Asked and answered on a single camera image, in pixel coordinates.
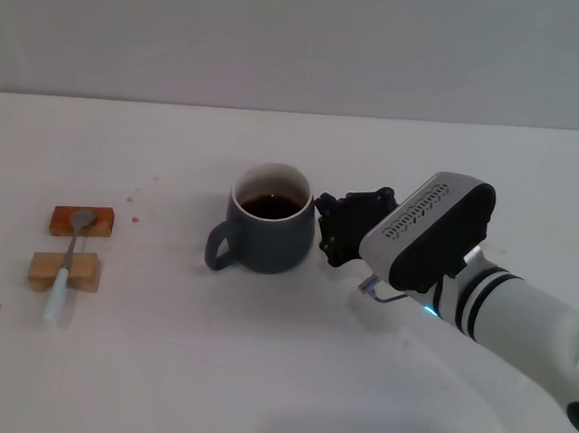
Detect dark coffee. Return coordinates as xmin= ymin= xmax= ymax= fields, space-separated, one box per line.
xmin=238 ymin=191 xmax=305 ymax=224

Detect light wooden block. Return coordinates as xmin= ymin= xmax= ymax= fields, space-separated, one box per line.
xmin=26 ymin=247 xmax=103 ymax=298

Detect grey ceramic cup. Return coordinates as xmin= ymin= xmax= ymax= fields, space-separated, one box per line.
xmin=203 ymin=157 xmax=321 ymax=280

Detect reddish-brown wooden block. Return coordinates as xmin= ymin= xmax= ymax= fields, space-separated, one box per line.
xmin=48 ymin=202 xmax=117 ymax=243

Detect thin right wrist cable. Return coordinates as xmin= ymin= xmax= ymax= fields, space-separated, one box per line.
xmin=358 ymin=275 xmax=412 ymax=306

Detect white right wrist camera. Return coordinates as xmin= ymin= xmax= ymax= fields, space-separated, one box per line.
xmin=355 ymin=164 xmax=500 ymax=299

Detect blue-handled metal spoon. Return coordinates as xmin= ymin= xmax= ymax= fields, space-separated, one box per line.
xmin=42 ymin=206 xmax=97 ymax=326

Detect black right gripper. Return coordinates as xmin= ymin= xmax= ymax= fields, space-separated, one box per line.
xmin=310 ymin=181 xmax=401 ymax=274

